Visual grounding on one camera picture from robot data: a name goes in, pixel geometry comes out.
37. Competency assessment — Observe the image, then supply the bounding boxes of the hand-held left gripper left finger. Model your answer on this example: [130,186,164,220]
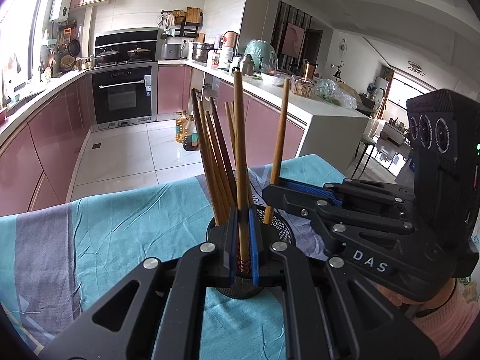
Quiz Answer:
[39,205,241,360]

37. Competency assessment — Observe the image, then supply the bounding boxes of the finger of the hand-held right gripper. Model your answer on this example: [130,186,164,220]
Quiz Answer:
[275,179,415,207]
[262,184,416,241]

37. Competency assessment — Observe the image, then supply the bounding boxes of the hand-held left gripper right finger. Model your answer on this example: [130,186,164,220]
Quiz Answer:
[248,205,440,360]

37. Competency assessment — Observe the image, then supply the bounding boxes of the black mesh utensil holder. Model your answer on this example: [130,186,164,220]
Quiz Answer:
[205,204,295,300]

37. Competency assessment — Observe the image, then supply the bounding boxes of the bunch of wooden chopsticks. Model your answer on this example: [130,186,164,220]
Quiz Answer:
[190,88,222,227]

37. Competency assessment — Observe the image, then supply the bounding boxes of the person's right hand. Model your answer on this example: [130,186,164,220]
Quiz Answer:
[377,278,459,317]

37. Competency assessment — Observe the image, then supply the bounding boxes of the dining chair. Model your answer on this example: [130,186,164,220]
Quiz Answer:
[354,135,379,177]

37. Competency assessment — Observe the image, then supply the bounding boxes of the pink base cabinets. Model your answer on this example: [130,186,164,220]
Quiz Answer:
[157,64,306,158]
[0,73,92,218]

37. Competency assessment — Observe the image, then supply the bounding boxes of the bag of green vegetables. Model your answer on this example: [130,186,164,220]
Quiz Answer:
[315,79,357,110]

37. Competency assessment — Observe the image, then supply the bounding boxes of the glass container with food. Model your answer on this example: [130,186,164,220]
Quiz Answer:
[290,77,316,98]

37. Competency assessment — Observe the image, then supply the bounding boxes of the teal and grey tablecloth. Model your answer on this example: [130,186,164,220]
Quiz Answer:
[0,154,376,360]

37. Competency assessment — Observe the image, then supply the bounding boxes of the white bowl of food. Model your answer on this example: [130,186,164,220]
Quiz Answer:
[260,71,291,87]

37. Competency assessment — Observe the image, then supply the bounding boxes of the dark cooking oil bottle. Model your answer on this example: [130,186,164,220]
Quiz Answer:
[182,115,199,152]

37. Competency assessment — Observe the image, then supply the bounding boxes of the mint green appliance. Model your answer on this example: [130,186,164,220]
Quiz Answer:
[244,39,279,74]

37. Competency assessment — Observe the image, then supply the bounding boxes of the steel stock pot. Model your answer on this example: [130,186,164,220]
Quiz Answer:
[192,42,214,62]

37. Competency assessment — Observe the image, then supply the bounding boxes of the black built-in oven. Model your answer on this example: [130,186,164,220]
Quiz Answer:
[90,62,159,133]

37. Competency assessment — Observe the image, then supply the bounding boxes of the pot with glass lid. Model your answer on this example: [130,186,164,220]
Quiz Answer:
[126,45,151,60]

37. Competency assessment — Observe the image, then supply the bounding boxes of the black range hood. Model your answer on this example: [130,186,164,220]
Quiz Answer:
[94,27,159,69]

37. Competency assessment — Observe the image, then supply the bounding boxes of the black wok with lid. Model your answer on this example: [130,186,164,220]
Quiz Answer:
[88,47,121,66]

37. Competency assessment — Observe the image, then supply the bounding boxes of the white water heater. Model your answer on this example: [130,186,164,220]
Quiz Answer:
[49,0,74,22]

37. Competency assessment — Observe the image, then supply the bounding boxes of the kitchen window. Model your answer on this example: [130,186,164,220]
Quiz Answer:
[0,0,49,94]

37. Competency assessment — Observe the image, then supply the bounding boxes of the pink wall painting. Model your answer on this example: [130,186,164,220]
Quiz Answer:
[283,22,305,59]

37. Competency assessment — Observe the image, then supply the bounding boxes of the black wall rack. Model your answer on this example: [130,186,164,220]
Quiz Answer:
[160,9,203,39]

